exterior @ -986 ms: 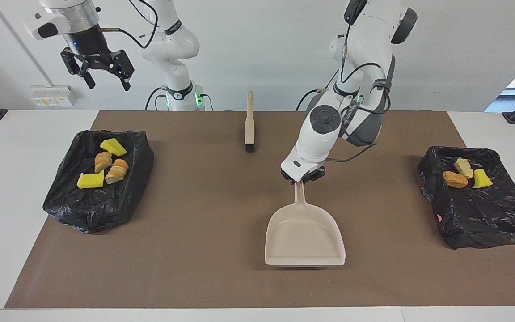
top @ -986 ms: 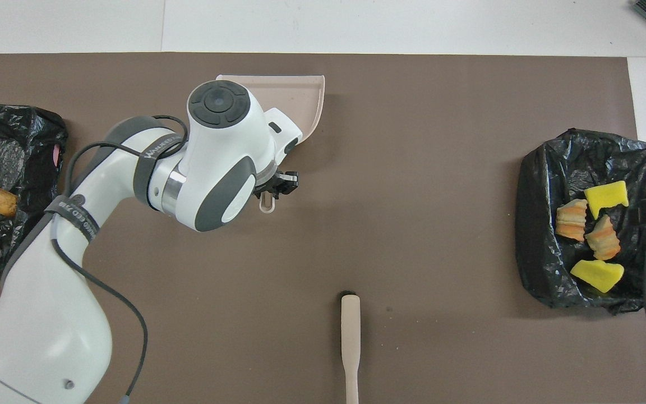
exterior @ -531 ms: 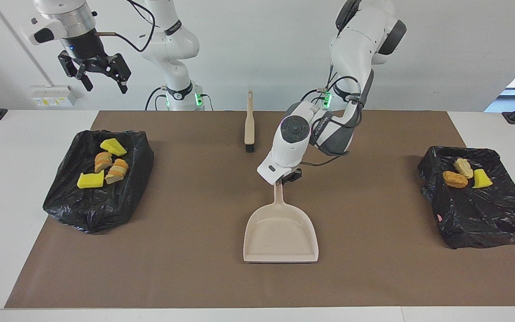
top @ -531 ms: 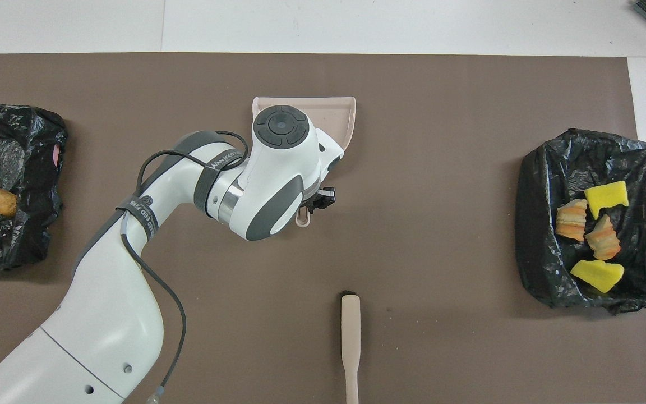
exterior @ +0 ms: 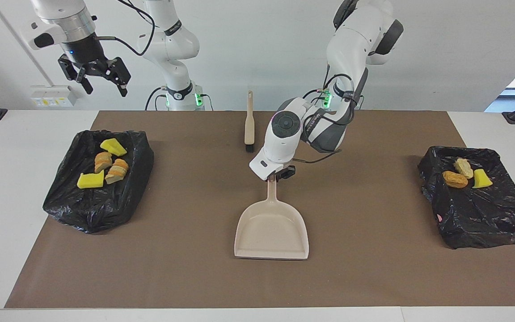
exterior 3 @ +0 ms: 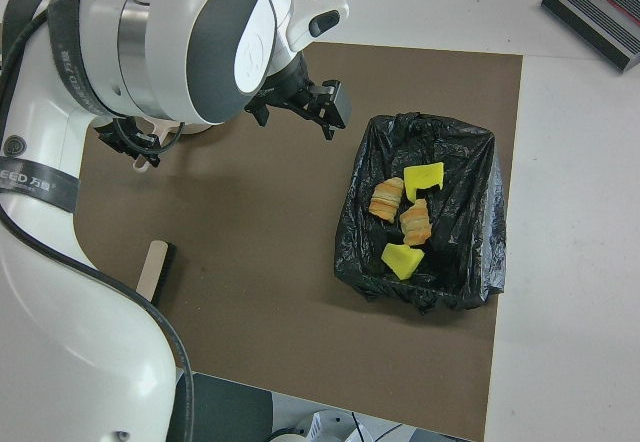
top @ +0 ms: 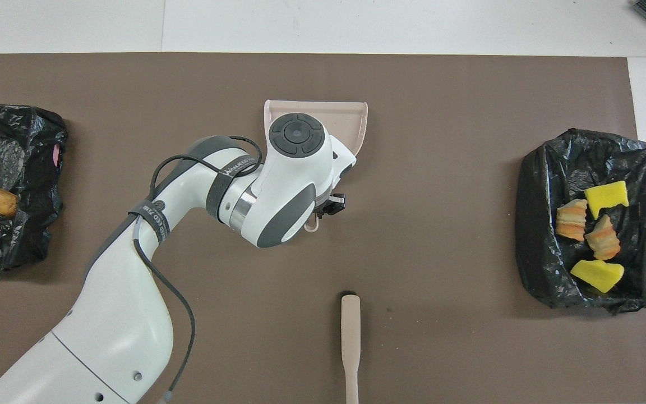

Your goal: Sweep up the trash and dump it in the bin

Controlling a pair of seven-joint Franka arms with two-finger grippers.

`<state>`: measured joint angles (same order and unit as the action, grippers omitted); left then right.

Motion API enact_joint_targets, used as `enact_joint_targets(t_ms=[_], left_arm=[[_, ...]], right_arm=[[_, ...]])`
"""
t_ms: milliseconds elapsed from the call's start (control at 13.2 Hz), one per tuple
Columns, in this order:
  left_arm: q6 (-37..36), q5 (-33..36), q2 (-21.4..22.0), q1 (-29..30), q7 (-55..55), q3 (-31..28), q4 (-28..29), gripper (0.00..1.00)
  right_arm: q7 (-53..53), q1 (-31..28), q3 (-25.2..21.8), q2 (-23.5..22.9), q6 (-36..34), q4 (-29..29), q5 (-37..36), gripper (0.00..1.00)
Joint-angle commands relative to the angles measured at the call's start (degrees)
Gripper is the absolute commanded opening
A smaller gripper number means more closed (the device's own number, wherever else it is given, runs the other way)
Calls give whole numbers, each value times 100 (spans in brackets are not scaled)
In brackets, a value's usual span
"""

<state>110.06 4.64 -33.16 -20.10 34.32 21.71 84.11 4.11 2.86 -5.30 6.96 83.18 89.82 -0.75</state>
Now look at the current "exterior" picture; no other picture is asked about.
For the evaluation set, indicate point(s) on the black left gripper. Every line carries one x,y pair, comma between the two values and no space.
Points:
272,176

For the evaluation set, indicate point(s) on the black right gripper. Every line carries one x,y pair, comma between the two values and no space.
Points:
85,52

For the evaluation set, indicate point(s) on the beige hand brush black bristles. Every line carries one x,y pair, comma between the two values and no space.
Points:
249,125

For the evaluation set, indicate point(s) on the beige plastic dustpan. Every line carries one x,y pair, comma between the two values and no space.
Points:
271,232

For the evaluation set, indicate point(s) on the orange striped croissant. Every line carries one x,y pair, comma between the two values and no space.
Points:
463,167
103,161

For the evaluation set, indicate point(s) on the pale beige bread chunk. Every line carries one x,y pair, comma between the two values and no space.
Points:
116,172

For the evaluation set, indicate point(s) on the yellow notched sponge piece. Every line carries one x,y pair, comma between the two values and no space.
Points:
90,180

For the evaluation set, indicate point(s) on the brown oval bread roll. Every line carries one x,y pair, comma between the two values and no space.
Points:
455,180

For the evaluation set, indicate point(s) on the green and yellow sponge piece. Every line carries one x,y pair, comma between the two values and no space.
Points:
481,180

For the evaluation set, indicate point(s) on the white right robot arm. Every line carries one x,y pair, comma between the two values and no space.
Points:
172,49

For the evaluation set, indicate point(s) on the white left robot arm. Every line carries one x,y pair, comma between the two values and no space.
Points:
284,134

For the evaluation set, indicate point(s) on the black bag-lined bin pink spot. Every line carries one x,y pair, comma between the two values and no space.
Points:
476,214

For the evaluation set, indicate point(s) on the brown table mat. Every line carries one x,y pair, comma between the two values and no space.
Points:
329,277

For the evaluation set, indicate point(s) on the white wall socket box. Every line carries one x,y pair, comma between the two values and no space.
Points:
54,96

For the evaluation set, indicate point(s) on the white wall conduit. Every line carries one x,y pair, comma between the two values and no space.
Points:
23,44

